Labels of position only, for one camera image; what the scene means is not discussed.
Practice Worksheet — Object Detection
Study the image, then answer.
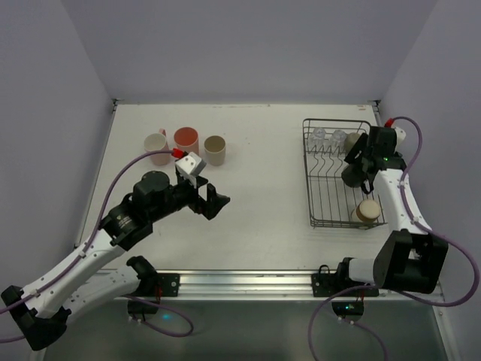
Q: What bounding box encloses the cream cup brown band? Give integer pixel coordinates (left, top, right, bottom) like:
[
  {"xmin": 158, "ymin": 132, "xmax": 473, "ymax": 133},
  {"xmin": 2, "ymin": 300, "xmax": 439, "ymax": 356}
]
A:
[{"xmin": 351, "ymin": 199, "xmax": 381, "ymax": 223}]

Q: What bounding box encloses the glossy black handled mug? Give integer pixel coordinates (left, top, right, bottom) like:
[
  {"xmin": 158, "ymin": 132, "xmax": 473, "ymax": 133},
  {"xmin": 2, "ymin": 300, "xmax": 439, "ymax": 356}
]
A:
[{"xmin": 341, "ymin": 163, "xmax": 368, "ymax": 188}]

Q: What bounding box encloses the glossy pink handled mug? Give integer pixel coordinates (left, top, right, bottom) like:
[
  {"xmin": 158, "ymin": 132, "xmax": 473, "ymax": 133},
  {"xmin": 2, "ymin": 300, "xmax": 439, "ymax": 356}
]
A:
[{"xmin": 144, "ymin": 129, "xmax": 171, "ymax": 166}]

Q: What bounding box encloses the clear glass cup right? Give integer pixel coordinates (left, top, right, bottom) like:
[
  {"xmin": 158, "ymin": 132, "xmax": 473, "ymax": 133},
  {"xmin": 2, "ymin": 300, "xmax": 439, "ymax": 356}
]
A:
[{"xmin": 329, "ymin": 129, "xmax": 347, "ymax": 150}]

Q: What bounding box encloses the clear glass cup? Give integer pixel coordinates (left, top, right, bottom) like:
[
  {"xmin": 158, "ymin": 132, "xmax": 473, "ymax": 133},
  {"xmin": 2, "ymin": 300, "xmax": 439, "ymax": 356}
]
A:
[
  {"xmin": 307, "ymin": 127, "xmax": 326, "ymax": 152},
  {"xmin": 329, "ymin": 129, "xmax": 347, "ymax": 150}
]

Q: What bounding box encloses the aluminium mounting rail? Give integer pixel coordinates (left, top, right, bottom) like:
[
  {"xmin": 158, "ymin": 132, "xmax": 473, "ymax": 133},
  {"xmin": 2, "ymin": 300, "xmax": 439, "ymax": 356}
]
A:
[{"xmin": 74, "ymin": 267, "xmax": 440, "ymax": 302}]

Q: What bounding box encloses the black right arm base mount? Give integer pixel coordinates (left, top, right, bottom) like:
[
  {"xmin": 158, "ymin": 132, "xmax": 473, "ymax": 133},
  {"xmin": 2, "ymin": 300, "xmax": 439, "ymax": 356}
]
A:
[{"xmin": 311, "ymin": 257, "xmax": 380, "ymax": 320}]

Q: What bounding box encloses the grey-beige speckled cup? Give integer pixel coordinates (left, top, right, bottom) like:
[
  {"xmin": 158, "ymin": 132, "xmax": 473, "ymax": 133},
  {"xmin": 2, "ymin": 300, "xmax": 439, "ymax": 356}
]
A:
[{"xmin": 344, "ymin": 132, "xmax": 362, "ymax": 154}]

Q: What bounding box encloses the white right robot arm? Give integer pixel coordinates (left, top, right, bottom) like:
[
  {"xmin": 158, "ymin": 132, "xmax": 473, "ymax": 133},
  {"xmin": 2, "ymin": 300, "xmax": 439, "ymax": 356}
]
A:
[{"xmin": 341, "ymin": 126, "xmax": 448, "ymax": 294}]

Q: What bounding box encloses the beige cream cup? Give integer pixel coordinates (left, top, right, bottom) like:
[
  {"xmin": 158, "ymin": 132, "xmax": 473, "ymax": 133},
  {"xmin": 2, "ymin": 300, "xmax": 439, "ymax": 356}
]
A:
[{"xmin": 204, "ymin": 135, "xmax": 226, "ymax": 166}]

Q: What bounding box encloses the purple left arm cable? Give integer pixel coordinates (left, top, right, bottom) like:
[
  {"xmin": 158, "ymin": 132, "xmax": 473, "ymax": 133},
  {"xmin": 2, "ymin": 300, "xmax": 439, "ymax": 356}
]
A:
[{"xmin": 0, "ymin": 147, "xmax": 195, "ymax": 343}]

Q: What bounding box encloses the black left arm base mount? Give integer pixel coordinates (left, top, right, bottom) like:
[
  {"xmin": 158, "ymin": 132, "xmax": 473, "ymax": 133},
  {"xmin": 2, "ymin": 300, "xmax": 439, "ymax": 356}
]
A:
[{"xmin": 126, "ymin": 256, "xmax": 180, "ymax": 315}]

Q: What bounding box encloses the matte pink tumbler cup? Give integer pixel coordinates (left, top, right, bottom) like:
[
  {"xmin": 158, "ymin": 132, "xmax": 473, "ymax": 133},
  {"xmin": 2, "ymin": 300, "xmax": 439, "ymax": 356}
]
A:
[{"xmin": 174, "ymin": 127, "xmax": 199, "ymax": 155}]

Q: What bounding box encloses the black wire dish rack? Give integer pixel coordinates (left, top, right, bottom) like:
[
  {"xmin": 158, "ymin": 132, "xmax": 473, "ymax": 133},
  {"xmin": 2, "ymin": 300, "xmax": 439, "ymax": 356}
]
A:
[{"xmin": 302, "ymin": 118, "xmax": 386, "ymax": 229}]

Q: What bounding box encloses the clear glass cup left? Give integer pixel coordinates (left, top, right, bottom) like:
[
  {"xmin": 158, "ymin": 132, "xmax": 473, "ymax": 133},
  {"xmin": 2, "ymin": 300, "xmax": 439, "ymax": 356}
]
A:
[{"xmin": 307, "ymin": 127, "xmax": 326, "ymax": 152}]

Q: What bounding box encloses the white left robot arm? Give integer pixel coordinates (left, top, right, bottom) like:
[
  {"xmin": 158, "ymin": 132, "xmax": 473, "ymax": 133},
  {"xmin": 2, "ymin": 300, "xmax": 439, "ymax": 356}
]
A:
[{"xmin": 1, "ymin": 171, "xmax": 230, "ymax": 351}]

